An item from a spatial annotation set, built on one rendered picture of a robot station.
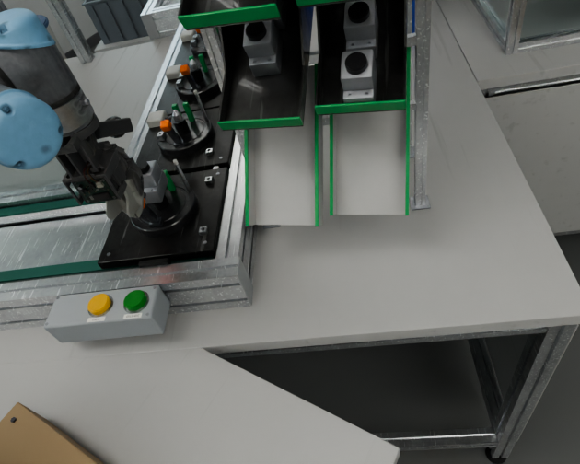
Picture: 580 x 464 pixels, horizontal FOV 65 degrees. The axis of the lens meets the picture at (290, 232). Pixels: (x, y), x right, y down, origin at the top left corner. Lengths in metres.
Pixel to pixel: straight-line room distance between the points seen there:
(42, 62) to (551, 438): 1.62
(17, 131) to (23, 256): 0.70
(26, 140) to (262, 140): 0.44
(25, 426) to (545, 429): 1.43
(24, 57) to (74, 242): 0.55
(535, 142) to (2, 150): 1.40
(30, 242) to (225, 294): 0.53
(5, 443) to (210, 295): 0.39
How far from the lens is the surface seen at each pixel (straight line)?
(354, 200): 0.81
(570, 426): 1.75
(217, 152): 1.08
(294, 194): 0.82
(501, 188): 1.05
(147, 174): 0.89
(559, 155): 1.65
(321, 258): 0.92
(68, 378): 0.99
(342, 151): 0.82
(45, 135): 0.53
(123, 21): 2.89
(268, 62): 0.73
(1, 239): 1.28
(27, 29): 0.67
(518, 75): 1.42
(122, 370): 0.93
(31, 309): 1.05
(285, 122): 0.69
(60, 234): 1.18
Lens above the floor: 1.58
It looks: 47 degrees down
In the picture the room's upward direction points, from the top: 17 degrees counter-clockwise
